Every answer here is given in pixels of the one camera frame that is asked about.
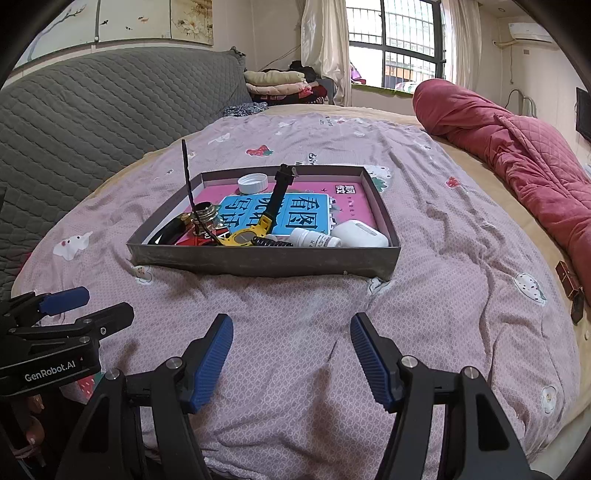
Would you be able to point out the red quilted blanket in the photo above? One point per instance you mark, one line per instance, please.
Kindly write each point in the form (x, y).
(508, 138)

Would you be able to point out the black flat television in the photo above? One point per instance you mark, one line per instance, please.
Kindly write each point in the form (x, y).
(584, 110)

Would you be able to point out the pink hanging garment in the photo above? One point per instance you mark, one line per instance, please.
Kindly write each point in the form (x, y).
(356, 73)

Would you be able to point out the white pill bottle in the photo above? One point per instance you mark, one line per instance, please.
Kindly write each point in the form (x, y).
(309, 237)

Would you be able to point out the fish wall painting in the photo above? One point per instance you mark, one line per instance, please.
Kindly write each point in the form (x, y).
(134, 21)

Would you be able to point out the grey quilted headboard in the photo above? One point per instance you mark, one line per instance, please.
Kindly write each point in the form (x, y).
(92, 115)

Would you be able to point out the pink folded blanket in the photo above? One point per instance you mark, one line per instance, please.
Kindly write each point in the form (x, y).
(279, 88)

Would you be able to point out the grey cardboard box tray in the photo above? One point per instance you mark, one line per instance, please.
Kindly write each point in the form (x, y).
(277, 263)

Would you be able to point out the dark red clothes pile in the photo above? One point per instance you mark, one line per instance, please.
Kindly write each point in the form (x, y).
(314, 94)

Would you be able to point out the cream folded blanket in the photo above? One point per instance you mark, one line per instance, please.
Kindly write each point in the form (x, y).
(274, 77)

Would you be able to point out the white ribbed jar lid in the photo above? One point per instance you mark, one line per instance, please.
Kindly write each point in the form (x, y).
(252, 183)

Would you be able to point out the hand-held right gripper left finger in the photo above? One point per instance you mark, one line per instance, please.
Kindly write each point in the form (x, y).
(210, 364)

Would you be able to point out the cream curtain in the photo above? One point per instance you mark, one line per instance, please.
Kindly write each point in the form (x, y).
(325, 46)
(461, 41)

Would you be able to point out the floral cushion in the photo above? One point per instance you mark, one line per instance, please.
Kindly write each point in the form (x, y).
(407, 86)

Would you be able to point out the person's left hand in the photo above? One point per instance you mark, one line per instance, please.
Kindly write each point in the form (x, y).
(33, 434)

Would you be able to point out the floral wall painting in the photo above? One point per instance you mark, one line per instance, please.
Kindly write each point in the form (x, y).
(191, 21)

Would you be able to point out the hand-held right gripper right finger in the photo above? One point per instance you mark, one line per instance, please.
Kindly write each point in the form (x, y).
(369, 364)

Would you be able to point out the white air conditioner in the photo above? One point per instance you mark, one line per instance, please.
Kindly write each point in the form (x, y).
(531, 31)

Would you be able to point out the black bottle with gold cap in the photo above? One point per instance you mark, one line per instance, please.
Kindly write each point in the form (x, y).
(168, 233)

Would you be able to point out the pink and blue book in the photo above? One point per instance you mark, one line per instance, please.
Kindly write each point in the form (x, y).
(355, 203)

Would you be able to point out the branch wall painting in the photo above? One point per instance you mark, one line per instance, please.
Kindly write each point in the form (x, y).
(60, 32)

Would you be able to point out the purple printed bed sheet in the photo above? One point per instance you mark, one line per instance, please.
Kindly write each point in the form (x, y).
(438, 300)

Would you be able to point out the white earbud case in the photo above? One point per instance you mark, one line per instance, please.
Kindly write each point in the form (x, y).
(360, 233)

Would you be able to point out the barred window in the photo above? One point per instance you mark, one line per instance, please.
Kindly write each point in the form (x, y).
(397, 41)

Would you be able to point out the dark floral cloth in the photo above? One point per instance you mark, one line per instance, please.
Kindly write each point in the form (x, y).
(244, 109)

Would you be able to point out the red lighter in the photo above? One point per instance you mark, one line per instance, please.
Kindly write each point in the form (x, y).
(203, 239)

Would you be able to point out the white tube frame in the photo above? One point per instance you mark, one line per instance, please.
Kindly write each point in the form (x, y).
(521, 99)

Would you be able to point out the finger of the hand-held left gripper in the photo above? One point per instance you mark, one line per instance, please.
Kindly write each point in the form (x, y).
(64, 297)
(111, 318)

